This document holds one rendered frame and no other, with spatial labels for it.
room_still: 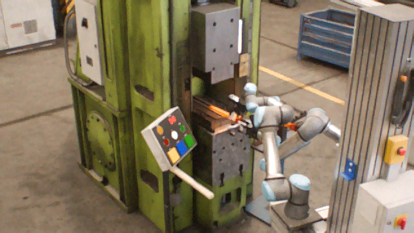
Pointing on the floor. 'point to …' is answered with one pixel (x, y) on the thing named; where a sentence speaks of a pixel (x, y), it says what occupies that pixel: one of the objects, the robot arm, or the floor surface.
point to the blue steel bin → (326, 35)
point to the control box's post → (167, 200)
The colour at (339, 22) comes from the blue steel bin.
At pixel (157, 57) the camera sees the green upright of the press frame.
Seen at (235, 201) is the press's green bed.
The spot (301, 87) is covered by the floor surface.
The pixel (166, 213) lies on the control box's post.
